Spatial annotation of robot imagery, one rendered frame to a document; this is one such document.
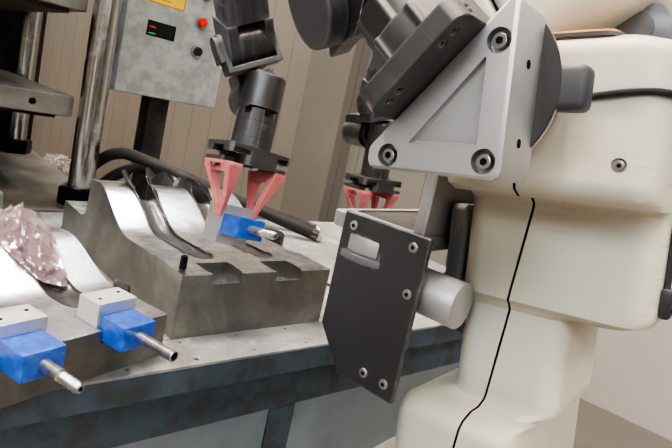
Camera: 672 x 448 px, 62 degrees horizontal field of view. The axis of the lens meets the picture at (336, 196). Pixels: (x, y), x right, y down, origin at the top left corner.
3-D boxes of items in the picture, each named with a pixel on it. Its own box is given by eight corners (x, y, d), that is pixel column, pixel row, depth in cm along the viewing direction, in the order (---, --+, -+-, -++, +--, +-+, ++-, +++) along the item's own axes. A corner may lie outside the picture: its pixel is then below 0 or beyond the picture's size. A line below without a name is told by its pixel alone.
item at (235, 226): (286, 259, 72) (295, 218, 72) (255, 254, 68) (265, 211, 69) (231, 243, 81) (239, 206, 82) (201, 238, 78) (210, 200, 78)
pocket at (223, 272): (239, 297, 79) (244, 272, 79) (206, 300, 76) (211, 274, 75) (223, 285, 83) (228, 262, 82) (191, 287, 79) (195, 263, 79)
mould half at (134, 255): (319, 321, 91) (336, 242, 89) (170, 340, 74) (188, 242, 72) (182, 231, 127) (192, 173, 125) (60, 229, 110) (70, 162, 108)
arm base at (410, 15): (463, 9, 32) (537, 55, 41) (391, -74, 35) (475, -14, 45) (366, 113, 36) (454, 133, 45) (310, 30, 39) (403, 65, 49)
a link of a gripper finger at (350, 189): (336, 220, 113) (344, 174, 111) (362, 221, 117) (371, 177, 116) (357, 229, 107) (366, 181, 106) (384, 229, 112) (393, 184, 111)
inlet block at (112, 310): (187, 373, 61) (196, 327, 60) (151, 388, 56) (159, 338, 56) (110, 328, 67) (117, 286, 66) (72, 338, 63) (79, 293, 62)
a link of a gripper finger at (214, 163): (191, 209, 77) (207, 142, 77) (234, 217, 82) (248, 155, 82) (217, 215, 72) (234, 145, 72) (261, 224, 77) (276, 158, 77)
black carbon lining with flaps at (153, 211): (276, 269, 91) (288, 213, 89) (186, 273, 80) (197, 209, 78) (181, 212, 116) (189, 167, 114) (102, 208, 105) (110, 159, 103)
